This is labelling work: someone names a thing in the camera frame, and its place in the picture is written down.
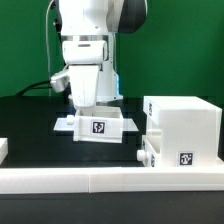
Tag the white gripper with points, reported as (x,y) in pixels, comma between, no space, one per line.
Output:
(84,59)

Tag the white drawer box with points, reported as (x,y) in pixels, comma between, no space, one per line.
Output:
(103,124)
(149,153)

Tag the white front drawer box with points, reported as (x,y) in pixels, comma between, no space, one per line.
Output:
(149,153)

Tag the white drawer cabinet frame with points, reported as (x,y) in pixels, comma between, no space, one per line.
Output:
(188,128)

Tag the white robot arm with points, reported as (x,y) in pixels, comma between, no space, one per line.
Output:
(88,30)

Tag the white marker sheet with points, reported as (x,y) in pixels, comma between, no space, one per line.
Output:
(61,125)

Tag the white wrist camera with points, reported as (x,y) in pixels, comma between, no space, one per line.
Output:
(60,80)

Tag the white left border rail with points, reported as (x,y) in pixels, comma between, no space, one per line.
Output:
(3,149)

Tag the white border rail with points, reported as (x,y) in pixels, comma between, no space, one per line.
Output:
(94,180)
(3,149)

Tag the white front border rail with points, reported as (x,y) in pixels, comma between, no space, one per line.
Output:
(94,180)

